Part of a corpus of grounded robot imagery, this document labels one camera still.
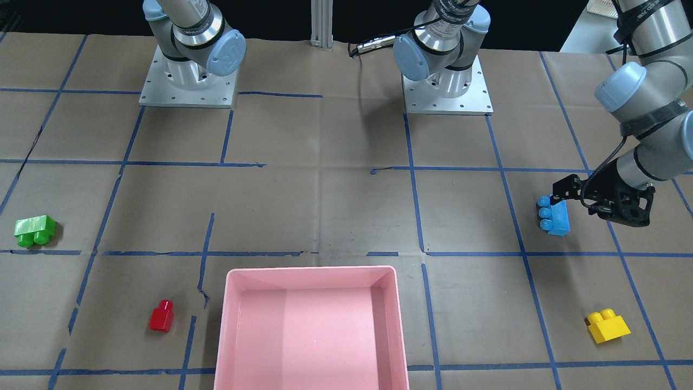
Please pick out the red single-stud block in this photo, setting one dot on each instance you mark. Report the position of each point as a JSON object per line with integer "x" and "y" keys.
{"x": 161, "y": 319}

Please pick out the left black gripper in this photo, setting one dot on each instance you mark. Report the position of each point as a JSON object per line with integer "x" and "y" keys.
{"x": 602, "y": 187}

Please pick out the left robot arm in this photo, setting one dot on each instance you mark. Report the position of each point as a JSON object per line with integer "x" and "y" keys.
{"x": 645, "y": 97}

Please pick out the yellow two-stud block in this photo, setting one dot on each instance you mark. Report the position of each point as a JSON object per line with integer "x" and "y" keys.
{"x": 606, "y": 325}

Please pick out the green two-stud block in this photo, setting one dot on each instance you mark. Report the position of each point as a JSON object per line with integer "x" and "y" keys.
{"x": 34, "y": 231}

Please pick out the blue three-stud block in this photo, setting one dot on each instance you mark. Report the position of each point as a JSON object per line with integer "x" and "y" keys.
{"x": 553, "y": 218}

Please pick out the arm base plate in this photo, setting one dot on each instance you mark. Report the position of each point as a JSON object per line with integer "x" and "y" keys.
{"x": 449, "y": 92}
{"x": 172, "y": 84}

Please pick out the aluminium frame post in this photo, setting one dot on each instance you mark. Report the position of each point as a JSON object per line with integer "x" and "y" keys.
{"x": 321, "y": 24}

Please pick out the pink plastic box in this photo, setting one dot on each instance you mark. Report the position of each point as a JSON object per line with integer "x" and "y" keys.
{"x": 330, "y": 327}

